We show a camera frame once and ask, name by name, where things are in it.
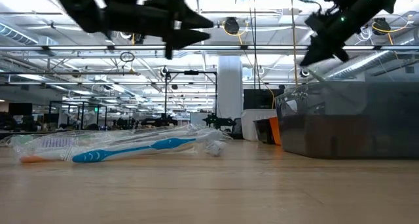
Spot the white building column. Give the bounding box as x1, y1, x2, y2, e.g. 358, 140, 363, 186
217, 56, 244, 120

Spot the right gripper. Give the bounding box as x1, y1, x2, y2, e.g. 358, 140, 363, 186
299, 0, 393, 67

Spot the orange toothbrush in clear wrapper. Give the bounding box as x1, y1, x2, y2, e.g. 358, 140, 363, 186
11, 134, 76, 164

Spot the white perforated plastic basket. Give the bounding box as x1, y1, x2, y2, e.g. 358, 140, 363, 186
241, 108, 278, 142

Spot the black monitor screen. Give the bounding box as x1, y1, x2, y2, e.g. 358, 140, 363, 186
243, 88, 284, 110

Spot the smoky grey translucent bin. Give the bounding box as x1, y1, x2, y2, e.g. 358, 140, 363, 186
274, 81, 419, 159

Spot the orange perforated plastic basket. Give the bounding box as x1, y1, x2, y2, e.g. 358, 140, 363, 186
268, 116, 283, 146

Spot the black framed glass enclosure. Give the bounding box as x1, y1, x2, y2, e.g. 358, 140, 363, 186
48, 100, 108, 131

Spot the green toothbrush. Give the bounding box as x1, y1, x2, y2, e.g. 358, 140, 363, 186
11, 134, 37, 146

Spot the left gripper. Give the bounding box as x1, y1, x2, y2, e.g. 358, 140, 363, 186
94, 0, 214, 60

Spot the blue toothbrush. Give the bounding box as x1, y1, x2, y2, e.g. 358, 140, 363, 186
196, 127, 232, 158
70, 135, 210, 164

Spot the black perforated plastic basket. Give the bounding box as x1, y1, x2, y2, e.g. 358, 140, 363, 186
253, 119, 275, 145

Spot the black hanging cable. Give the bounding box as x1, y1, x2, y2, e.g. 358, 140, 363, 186
247, 0, 263, 90

